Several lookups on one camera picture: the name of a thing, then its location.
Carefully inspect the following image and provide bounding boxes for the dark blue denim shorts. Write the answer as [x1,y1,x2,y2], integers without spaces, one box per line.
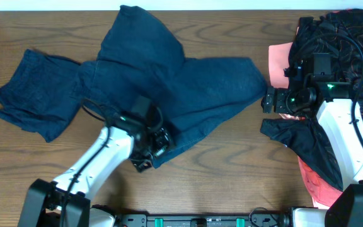
[72,5,267,168]

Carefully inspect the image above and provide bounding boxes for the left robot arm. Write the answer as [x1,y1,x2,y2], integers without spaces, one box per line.
[18,96,175,226]

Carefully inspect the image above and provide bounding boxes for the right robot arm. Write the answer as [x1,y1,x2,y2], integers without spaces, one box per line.
[261,54,363,226]

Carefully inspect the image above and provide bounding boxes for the black patterned orange-line garment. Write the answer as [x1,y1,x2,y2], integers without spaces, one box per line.
[260,9,363,190]

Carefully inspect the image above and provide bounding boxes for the coral red garment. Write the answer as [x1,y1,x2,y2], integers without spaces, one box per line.
[268,42,342,209]

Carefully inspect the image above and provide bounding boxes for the folded dark blue shorts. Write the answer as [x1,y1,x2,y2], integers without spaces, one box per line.
[0,49,81,143]

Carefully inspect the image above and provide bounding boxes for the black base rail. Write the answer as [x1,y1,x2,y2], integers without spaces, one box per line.
[89,206,296,227]

